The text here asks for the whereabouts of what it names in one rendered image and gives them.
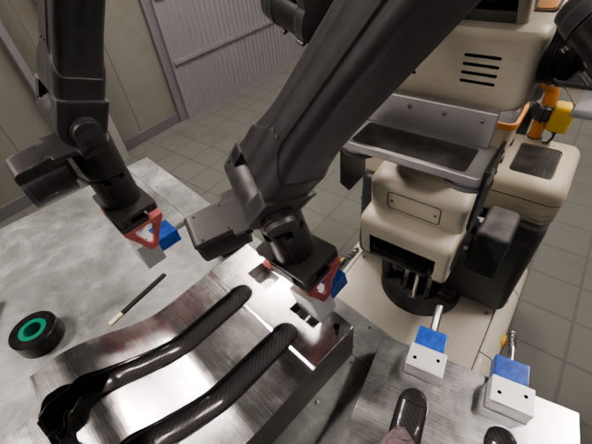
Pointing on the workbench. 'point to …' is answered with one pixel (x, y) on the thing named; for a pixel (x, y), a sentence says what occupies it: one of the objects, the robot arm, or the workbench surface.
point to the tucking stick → (136, 299)
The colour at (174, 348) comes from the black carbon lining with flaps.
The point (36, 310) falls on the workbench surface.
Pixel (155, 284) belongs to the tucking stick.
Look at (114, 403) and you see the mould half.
